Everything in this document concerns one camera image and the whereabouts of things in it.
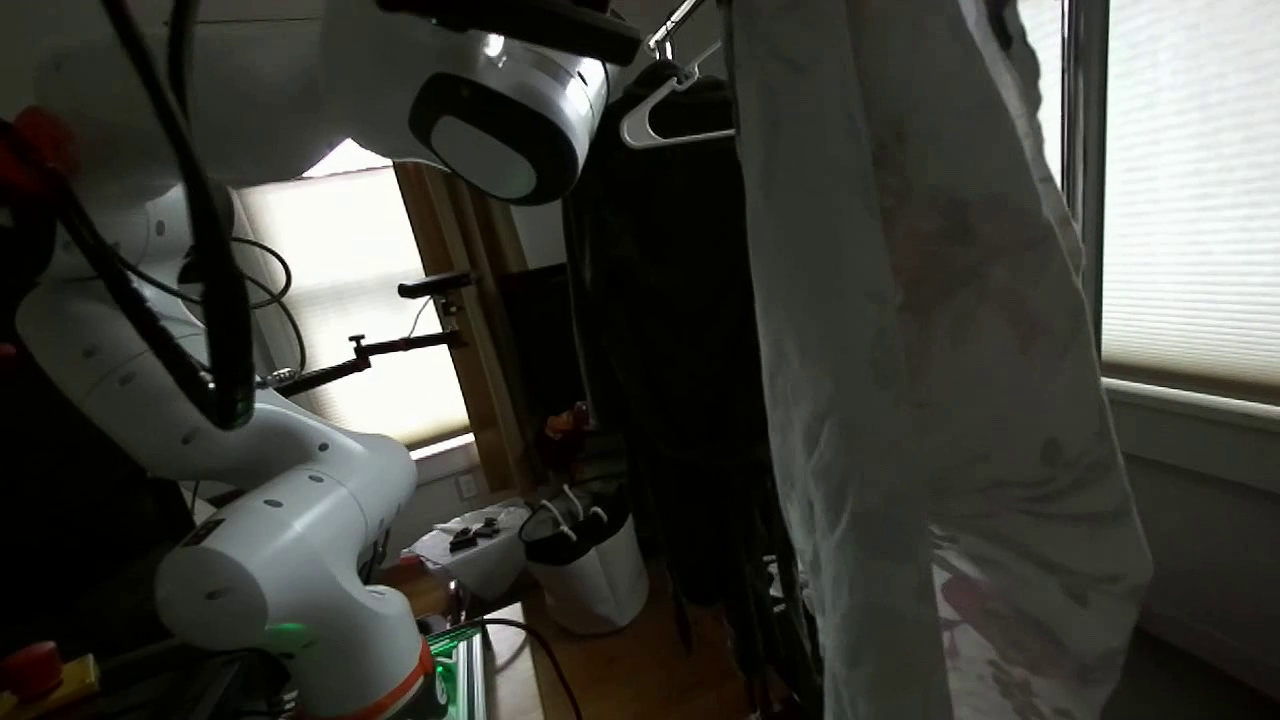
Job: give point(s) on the white bucket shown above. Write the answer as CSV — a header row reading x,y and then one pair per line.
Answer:
x,y
593,581

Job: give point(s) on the white window blind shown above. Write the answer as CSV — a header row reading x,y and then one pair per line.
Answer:
x,y
1193,185

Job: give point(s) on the dark hanging garment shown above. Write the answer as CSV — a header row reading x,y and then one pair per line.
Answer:
x,y
666,372

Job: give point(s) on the white window sill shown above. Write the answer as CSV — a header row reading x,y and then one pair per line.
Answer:
x,y
1200,401

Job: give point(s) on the white device with black buttons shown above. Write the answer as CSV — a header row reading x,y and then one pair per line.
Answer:
x,y
466,545

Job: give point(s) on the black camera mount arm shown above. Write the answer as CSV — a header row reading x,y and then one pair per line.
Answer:
x,y
385,346

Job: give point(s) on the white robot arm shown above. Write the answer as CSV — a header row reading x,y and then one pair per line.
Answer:
x,y
293,535

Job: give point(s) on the grey cloth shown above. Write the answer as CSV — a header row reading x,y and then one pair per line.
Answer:
x,y
932,401

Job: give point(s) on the red emergency stop button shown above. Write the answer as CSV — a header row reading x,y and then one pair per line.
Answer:
x,y
28,663

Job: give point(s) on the brown curtain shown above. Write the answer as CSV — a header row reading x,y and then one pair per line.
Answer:
x,y
460,323

